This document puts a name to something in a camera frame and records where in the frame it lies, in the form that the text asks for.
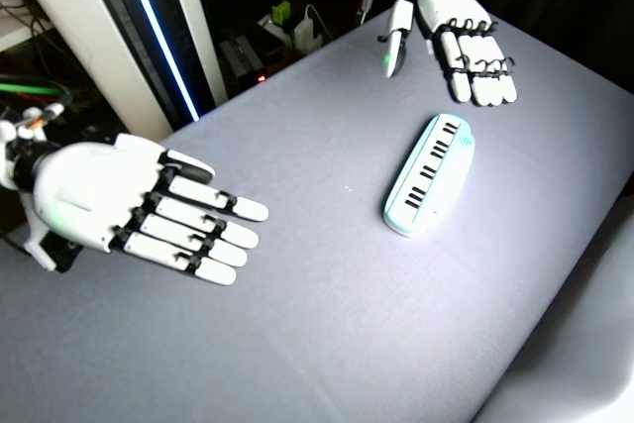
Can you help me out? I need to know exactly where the light blue toy piano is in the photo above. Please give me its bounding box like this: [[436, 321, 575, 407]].
[[381, 112, 477, 238]]

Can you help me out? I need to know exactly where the grey table cloth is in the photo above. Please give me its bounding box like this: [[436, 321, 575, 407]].
[[0, 6, 634, 423]]

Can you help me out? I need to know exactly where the grey power strip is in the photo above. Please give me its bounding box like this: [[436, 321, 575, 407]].
[[218, 36, 266, 79]]

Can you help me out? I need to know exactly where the white power adapter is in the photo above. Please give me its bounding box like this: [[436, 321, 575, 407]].
[[292, 3, 327, 54]]

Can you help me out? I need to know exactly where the green plug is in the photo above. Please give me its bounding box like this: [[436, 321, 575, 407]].
[[270, 0, 292, 27]]

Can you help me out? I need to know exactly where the white column with blue light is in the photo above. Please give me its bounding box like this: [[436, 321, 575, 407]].
[[3, 0, 230, 143]]

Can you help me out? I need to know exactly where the white shelf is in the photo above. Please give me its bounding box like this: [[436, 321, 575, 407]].
[[0, 0, 53, 53]]

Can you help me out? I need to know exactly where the green cable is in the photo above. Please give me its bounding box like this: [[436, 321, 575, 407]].
[[0, 72, 75, 98]]

